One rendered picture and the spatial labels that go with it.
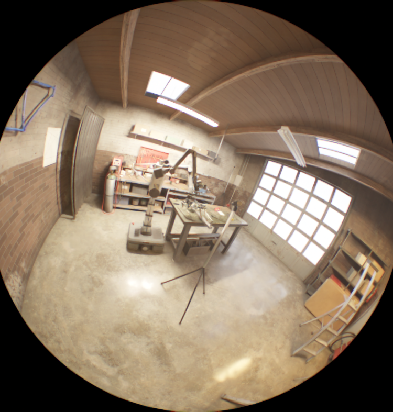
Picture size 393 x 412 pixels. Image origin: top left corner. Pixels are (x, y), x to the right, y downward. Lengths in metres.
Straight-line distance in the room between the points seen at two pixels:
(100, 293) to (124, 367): 0.95
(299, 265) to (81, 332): 4.79
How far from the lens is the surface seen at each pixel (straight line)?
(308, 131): 2.54
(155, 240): 2.17
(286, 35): 1.57
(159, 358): 1.66
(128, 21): 1.72
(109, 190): 2.96
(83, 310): 1.82
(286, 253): 4.35
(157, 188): 1.83
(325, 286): 3.46
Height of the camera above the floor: 1.65
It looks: 19 degrees down
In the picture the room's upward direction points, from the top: 21 degrees clockwise
